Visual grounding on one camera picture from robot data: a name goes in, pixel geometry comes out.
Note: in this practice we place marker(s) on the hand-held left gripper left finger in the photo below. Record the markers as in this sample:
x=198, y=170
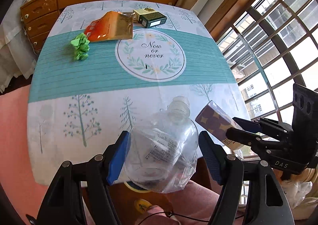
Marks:
x=119, y=158

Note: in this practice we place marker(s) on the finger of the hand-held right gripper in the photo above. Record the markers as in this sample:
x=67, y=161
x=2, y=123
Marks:
x=248, y=125
x=241, y=137

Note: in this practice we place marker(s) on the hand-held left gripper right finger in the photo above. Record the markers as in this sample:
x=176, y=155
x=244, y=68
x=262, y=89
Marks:
x=211, y=158

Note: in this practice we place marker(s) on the purple and white carton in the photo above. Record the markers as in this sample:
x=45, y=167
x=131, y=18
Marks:
x=213, y=120

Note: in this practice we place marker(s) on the clear plastic bottle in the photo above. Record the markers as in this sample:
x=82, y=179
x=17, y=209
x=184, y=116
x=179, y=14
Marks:
x=161, y=145

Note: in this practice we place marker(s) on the yellow rimmed round object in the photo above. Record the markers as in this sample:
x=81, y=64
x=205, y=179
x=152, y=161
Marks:
x=131, y=186

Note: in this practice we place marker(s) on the white plastic bag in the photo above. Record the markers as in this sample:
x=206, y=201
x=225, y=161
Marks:
x=295, y=192

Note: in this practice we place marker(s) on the person's pink trouser leg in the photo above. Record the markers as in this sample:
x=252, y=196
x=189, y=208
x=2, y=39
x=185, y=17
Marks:
x=193, y=202

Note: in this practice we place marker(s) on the yellow round tag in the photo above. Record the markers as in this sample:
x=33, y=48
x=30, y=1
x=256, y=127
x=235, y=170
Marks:
x=142, y=205

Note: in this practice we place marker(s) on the metal window grille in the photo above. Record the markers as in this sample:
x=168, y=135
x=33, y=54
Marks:
x=234, y=53

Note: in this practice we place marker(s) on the teal tree-print tablecloth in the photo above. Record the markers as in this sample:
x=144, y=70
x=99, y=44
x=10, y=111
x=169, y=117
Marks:
x=99, y=73

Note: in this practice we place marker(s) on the green crumpled wrapper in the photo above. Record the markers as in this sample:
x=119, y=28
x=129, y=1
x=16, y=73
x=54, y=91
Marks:
x=80, y=46

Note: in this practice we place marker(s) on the orange and gold packet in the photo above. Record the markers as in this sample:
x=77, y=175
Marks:
x=109, y=26

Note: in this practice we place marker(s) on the green and cream box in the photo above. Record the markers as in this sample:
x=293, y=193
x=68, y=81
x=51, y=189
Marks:
x=151, y=20

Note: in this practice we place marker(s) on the white lace cloth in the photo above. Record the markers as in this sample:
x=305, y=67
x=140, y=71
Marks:
x=10, y=53

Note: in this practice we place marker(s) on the wooden window frame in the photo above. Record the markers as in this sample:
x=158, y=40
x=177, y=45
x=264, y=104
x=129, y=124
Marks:
x=231, y=4

